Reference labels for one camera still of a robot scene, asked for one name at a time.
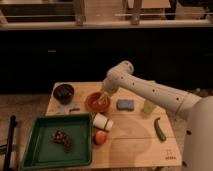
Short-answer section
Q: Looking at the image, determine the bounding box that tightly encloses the bunch of dark grapes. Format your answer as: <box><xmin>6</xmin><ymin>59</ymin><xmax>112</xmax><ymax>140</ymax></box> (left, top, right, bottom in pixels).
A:
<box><xmin>52</xmin><ymin>130</ymin><xmax>71</xmax><ymax>152</ymax></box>

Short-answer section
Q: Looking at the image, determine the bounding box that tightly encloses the green cucumber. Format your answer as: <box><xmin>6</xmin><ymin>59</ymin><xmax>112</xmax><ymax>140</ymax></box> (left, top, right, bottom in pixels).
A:
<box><xmin>154</xmin><ymin>117</ymin><xmax>167</xmax><ymax>142</ymax></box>

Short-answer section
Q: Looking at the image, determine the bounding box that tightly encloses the yellow-green cup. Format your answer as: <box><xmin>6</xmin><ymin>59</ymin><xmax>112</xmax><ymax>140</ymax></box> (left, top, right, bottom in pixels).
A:
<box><xmin>143</xmin><ymin>100</ymin><xmax>156</xmax><ymax>114</ymax></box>

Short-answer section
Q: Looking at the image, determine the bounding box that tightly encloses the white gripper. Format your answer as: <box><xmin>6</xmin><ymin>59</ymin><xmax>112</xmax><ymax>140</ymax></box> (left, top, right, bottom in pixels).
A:
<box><xmin>102</xmin><ymin>79</ymin><xmax>118</xmax><ymax>94</ymax></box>

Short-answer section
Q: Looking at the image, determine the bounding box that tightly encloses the dark brown bowl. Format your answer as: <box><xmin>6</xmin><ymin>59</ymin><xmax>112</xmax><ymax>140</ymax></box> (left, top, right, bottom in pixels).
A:
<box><xmin>53</xmin><ymin>84</ymin><xmax>74</xmax><ymax>104</ymax></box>

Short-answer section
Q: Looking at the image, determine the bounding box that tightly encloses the red apple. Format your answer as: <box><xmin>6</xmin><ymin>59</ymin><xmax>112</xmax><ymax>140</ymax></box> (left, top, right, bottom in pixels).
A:
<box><xmin>94</xmin><ymin>131</ymin><xmax>107</xmax><ymax>145</ymax></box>

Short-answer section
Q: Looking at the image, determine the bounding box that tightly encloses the grey cloth with dark item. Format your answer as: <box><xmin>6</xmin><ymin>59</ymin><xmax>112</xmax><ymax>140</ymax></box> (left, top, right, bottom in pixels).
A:
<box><xmin>55</xmin><ymin>103</ymin><xmax>80</xmax><ymax>114</ymax></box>

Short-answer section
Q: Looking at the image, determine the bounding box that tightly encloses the green plastic tray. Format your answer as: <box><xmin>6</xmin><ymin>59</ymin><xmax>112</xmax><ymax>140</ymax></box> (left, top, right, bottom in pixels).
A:
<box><xmin>21</xmin><ymin>114</ymin><xmax>92</xmax><ymax>171</ymax></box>

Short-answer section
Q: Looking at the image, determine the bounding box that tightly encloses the blue sponge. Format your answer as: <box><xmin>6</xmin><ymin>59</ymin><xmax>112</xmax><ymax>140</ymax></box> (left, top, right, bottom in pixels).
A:
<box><xmin>116</xmin><ymin>99</ymin><xmax>134</xmax><ymax>111</ymax></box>

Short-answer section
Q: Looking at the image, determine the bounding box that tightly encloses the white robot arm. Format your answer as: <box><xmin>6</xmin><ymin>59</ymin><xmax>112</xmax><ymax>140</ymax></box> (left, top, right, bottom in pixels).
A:
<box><xmin>102</xmin><ymin>61</ymin><xmax>213</xmax><ymax>171</ymax></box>

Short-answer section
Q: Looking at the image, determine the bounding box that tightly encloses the yellow banana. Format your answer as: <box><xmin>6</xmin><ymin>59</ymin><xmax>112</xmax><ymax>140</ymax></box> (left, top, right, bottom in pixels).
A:
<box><xmin>98</xmin><ymin>92</ymin><xmax>109</xmax><ymax>104</ymax></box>

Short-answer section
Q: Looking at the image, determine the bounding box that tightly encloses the red bowl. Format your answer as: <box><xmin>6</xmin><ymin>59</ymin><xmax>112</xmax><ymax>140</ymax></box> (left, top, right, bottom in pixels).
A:
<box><xmin>85</xmin><ymin>92</ymin><xmax>111</xmax><ymax>113</ymax></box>

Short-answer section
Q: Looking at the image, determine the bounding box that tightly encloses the black stand pole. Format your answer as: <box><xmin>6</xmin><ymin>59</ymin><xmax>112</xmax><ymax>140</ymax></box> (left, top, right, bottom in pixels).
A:
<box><xmin>3</xmin><ymin>115</ymin><xmax>17</xmax><ymax>171</ymax></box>

